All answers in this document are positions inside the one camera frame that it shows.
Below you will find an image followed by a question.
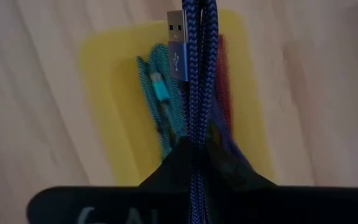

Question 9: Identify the red braided USB cable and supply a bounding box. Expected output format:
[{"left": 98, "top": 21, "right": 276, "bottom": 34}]
[{"left": 215, "top": 33, "right": 235, "bottom": 133}]

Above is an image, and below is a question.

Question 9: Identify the yellow translucent plastic bin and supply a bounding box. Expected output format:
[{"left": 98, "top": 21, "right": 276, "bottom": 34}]
[{"left": 78, "top": 8, "right": 276, "bottom": 187}]

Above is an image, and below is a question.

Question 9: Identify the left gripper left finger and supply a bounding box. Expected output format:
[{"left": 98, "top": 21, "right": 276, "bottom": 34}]
[{"left": 139, "top": 138, "right": 195, "bottom": 187}]

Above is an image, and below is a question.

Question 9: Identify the teal green braided USB cable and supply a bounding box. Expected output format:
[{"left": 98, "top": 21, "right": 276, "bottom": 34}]
[{"left": 135, "top": 55, "right": 175, "bottom": 162}]

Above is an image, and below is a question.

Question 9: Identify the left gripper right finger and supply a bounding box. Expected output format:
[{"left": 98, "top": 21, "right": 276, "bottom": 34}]
[{"left": 204, "top": 146, "right": 278, "bottom": 187}]

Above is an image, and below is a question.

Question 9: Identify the bright teal braided USB cable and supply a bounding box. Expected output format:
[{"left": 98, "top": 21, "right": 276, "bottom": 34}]
[{"left": 147, "top": 42, "right": 188, "bottom": 150}]

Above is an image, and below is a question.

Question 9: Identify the purple braided USB cable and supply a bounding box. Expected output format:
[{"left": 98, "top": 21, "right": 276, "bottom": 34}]
[{"left": 166, "top": 0, "right": 220, "bottom": 224}]

